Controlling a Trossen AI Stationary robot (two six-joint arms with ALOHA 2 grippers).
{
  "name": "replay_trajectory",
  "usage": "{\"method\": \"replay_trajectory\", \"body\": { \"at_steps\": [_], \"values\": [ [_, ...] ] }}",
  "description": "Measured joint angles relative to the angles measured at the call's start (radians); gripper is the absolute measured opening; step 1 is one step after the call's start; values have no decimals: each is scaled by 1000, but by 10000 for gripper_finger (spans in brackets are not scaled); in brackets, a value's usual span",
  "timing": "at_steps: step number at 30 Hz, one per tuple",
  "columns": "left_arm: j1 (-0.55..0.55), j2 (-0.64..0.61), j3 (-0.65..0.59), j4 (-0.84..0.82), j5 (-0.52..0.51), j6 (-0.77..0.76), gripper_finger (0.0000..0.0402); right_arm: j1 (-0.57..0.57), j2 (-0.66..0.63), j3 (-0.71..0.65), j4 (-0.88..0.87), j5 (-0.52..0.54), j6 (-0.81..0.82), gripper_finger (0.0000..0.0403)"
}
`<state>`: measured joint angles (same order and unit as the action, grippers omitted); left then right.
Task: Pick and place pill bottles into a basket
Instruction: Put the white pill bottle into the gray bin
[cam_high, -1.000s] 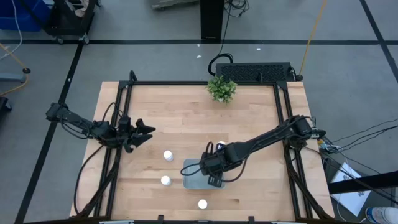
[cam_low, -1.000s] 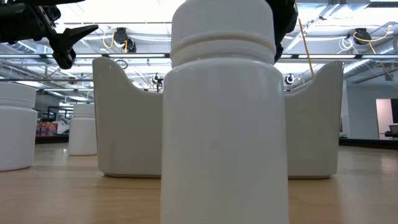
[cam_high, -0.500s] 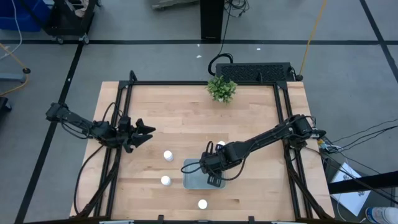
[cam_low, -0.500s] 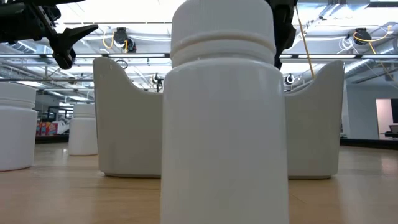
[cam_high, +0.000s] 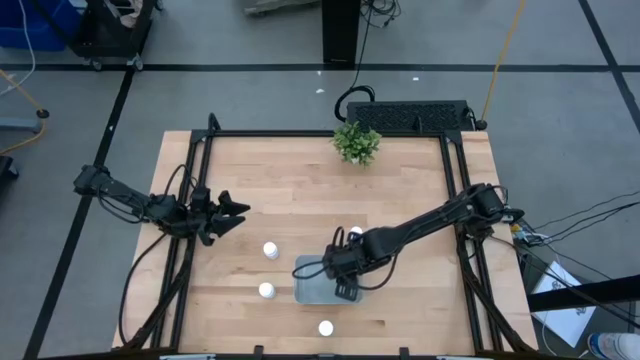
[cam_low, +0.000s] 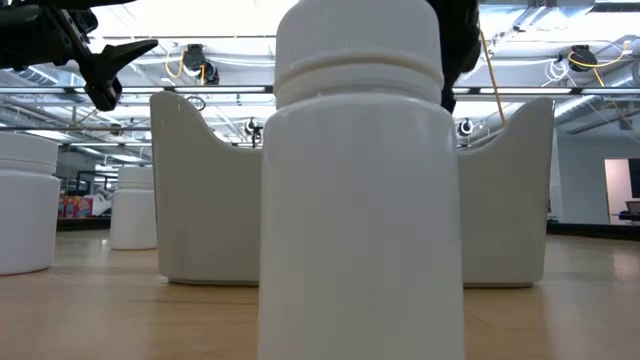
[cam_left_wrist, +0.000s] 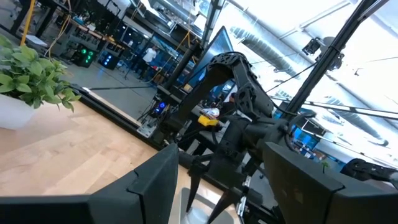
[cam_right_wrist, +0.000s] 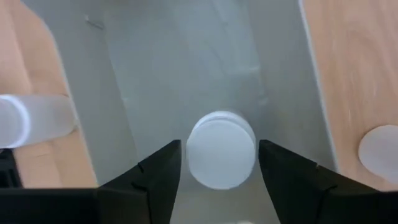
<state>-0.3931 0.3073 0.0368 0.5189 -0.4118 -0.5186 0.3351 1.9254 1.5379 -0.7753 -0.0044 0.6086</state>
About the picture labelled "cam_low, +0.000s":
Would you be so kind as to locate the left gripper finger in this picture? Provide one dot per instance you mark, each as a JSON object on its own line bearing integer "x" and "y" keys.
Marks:
{"x": 107, "y": 65}

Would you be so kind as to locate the colourful printed box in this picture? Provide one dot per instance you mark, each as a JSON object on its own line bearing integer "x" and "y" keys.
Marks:
{"x": 75, "y": 206}

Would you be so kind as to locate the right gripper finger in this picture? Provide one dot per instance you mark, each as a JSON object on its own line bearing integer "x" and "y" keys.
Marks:
{"x": 449, "y": 95}

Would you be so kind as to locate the large white pill bottle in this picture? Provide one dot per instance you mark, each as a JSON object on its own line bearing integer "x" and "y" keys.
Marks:
{"x": 360, "y": 225}

